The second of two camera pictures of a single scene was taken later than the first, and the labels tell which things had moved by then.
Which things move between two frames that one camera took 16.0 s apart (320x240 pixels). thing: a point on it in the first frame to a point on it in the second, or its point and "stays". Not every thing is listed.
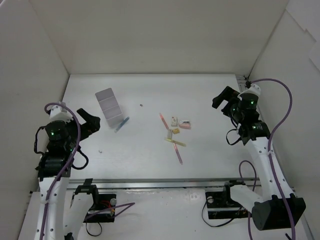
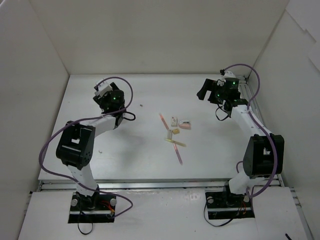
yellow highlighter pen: [175, 142] stays
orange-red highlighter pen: [164, 121] stays
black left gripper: [85, 124] to [99, 99]
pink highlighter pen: [178, 154] stays
